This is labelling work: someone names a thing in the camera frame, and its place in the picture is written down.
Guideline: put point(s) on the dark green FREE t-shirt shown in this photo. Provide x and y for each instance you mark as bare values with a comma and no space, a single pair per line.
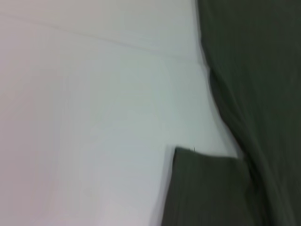
254,94

